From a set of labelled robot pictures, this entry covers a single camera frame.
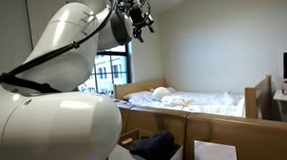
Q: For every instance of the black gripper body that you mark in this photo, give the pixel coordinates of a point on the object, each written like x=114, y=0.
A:
x=138, y=15

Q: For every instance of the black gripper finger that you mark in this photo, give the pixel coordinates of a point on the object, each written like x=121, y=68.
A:
x=150, y=25
x=138, y=35

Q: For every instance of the black hoodie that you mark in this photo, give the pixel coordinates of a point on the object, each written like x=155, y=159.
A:
x=154, y=147

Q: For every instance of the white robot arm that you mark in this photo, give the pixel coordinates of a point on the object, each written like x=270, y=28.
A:
x=53, y=135

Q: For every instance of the black framed window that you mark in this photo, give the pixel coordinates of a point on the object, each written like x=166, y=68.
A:
x=113, y=70

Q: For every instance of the wooden bed headboard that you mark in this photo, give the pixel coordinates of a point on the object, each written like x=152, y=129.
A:
x=134, y=87

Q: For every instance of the white pillow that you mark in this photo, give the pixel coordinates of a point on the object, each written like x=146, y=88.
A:
x=137, y=96

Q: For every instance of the round white cushion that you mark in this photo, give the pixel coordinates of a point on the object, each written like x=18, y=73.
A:
x=161, y=93

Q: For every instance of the bed with white bedding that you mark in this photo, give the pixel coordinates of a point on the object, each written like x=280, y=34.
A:
x=211, y=102

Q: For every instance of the wooden bed footboard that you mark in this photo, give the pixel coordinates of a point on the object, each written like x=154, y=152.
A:
x=260, y=99

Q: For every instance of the white paper sheet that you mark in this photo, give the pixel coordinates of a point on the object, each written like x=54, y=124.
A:
x=214, y=154

